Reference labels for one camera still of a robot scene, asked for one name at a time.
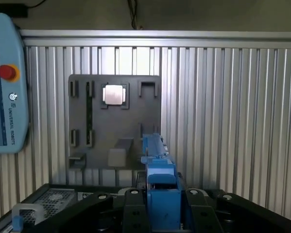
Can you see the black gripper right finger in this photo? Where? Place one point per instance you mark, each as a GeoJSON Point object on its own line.
{"type": "Point", "coordinates": [203, 213]}

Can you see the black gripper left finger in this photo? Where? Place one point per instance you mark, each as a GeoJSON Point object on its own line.
{"type": "Point", "coordinates": [133, 213]}

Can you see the silver power supply unit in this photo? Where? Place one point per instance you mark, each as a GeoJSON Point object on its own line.
{"type": "Point", "coordinates": [55, 201]}

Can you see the grey parts rack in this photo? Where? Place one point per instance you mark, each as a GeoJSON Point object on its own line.
{"type": "Point", "coordinates": [116, 121]}

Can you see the blue case latch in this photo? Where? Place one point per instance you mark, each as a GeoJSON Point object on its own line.
{"type": "Point", "coordinates": [17, 224]}

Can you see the silver CPU chip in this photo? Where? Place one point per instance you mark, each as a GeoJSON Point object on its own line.
{"type": "Point", "coordinates": [114, 95]}

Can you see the Universal Robots teach pendant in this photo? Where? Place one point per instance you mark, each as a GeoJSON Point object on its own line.
{"type": "Point", "coordinates": [14, 116]}

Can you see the black power adapter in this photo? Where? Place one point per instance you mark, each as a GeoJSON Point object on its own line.
{"type": "Point", "coordinates": [11, 8]}

